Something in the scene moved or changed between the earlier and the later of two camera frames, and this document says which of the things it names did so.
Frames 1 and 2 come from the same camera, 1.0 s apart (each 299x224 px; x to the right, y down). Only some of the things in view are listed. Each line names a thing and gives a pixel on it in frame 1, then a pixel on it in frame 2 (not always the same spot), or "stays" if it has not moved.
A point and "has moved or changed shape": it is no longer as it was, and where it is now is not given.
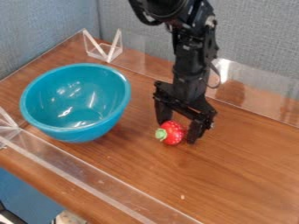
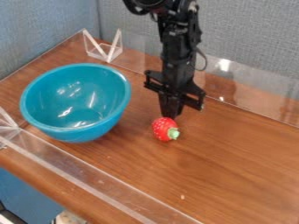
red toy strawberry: [172, 133] has moved or changed shape
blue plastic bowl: [73, 101] stays
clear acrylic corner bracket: [103, 51] stays
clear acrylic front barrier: [89, 176] stays
